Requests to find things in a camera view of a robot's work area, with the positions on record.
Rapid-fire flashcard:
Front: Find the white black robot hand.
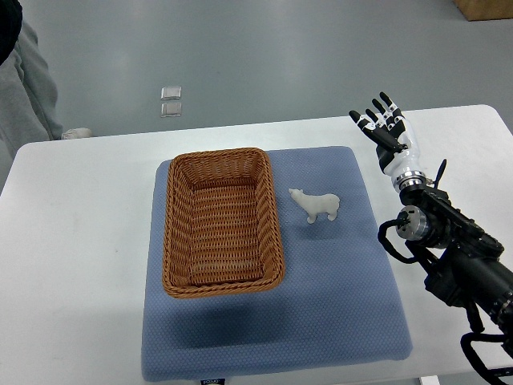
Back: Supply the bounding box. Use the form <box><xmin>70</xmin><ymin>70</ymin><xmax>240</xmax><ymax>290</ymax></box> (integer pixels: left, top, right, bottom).
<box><xmin>349</xmin><ymin>92</ymin><xmax>426</xmax><ymax>192</ymax></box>

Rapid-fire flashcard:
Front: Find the white bear figurine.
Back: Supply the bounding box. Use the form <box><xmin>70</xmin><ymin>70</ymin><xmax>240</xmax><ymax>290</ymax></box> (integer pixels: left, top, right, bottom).
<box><xmin>288</xmin><ymin>188</ymin><xmax>340</xmax><ymax>225</ymax></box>

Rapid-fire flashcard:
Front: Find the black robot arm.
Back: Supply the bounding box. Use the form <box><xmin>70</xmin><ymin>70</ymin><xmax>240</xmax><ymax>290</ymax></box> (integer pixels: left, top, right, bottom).
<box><xmin>378</xmin><ymin>171</ymin><xmax>512</xmax><ymax>384</ymax></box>

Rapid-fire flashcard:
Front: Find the brown wicker basket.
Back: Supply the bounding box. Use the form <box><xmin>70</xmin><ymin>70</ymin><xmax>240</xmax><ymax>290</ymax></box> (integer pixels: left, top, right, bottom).
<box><xmin>162</xmin><ymin>148</ymin><xmax>285</xmax><ymax>299</ymax></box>

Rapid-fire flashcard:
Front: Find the brown cardboard box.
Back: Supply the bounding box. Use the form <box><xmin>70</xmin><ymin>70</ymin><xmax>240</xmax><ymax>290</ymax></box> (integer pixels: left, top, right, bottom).
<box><xmin>453</xmin><ymin>0</ymin><xmax>512</xmax><ymax>22</ymax></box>

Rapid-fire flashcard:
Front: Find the blue quilted mat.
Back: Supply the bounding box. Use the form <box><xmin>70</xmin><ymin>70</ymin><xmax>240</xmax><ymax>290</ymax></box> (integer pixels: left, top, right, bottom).
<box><xmin>142</xmin><ymin>146</ymin><xmax>412</xmax><ymax>382</ymax></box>

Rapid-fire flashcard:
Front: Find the lower metal floor plate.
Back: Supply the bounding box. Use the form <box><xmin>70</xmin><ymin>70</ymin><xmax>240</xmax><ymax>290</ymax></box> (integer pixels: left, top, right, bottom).
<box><xmin>160</xmin><ymin>102</ymin><xmax>182</xmax><ymax>118</ymax></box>

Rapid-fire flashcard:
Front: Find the metal floor plate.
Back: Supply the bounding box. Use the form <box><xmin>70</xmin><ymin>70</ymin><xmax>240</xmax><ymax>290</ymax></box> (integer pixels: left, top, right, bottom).
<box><xmin>160</xmin><ymin>102</ymin><xmax>182</xmax><ymax>118</ymax></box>
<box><xmin>160</xmin><ymin>86</ymin><xmax>182</xmax><ymax>100</ymax></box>

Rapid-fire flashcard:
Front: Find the upper metal floor plate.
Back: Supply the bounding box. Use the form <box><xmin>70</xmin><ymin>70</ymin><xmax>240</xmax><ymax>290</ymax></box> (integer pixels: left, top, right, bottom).
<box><xmin>160</xmin><ymin>86</ymin><xmax>182</xmax><ymax>100</ymax></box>

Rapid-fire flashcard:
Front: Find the white sneaker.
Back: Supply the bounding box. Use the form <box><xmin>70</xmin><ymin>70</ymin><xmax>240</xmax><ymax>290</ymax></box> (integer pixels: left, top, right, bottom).
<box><xmin>61</xmin><ymin>128</ymin><xmax>94</xmax><ymax>140</ymax></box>

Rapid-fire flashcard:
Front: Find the person in grey trousers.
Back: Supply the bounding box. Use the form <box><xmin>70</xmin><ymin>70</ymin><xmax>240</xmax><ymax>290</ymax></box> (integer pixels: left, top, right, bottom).
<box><xmin>0</xmin><ymin>0</ymin><xmax>65</xmax><ymax>149</ymax></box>

